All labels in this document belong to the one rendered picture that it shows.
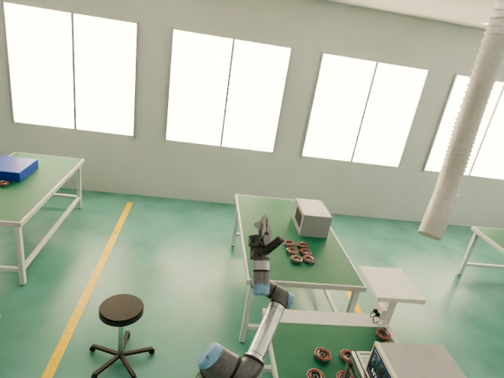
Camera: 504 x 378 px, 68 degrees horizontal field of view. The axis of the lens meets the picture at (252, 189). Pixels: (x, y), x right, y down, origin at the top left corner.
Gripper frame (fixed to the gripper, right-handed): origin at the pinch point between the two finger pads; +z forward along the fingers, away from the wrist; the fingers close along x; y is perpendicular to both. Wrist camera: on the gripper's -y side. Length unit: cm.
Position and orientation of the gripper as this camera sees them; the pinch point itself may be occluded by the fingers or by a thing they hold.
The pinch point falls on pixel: (265, 217)
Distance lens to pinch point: 176.6
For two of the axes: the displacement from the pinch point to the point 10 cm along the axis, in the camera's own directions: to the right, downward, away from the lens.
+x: 5.4, 2.4, 8.0
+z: 0.2, -9.6, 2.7
